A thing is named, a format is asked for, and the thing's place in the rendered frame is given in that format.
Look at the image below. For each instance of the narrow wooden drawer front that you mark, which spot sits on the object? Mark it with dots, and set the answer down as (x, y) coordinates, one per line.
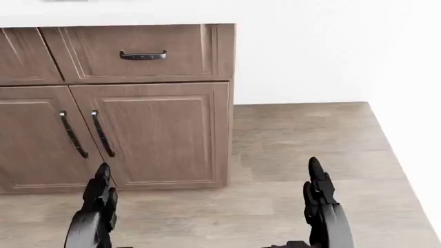
(24, 56)

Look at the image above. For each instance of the wooden cabinet door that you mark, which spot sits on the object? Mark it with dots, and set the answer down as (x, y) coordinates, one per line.
(162, 137)
(38, 142)

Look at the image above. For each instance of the wide wooden drawer front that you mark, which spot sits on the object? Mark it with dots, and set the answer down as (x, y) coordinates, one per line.
(138, 54)

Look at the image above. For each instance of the white countertop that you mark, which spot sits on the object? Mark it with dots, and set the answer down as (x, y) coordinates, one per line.
(113, 13)

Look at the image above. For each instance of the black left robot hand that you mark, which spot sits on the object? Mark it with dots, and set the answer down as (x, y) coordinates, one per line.
(94, 206)

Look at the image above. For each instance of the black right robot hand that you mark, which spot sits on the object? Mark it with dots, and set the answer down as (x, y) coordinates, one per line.
(325, 206)

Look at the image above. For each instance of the brown wooden kitchen cabinet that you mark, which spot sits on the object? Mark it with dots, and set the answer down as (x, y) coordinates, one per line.
(138, 108)

